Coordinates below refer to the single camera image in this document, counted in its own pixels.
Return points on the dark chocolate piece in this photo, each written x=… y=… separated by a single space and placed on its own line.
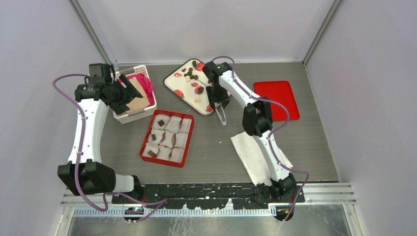
x=161 y=123

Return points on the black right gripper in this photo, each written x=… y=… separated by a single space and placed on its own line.
x=223 y=99

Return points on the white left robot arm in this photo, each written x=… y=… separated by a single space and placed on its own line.
x=84 y=173

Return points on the metal tongs with grey handle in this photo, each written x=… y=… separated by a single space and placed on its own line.
x=221 y=114

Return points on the tan paper bag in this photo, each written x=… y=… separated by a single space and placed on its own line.
x=137 y=104

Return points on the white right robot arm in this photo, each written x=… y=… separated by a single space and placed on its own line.
x=257 y=122

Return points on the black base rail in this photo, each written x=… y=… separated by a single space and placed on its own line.
x=211 y=195

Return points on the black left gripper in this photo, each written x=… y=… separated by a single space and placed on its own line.
x=129 y=94

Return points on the strawberry print tray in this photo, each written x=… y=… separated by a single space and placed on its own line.
x=188 y=82

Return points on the pink tissue paper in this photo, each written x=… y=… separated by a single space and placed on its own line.
x=146 y=85

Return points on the white plastic basket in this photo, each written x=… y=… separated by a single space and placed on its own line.
x=126 y=118

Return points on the red box lid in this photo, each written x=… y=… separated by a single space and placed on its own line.
x=281 y=92

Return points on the white folded cloth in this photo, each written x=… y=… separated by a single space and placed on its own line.
x=261 y=157

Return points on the red chocolate box tray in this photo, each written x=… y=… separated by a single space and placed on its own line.
x=173 y=140

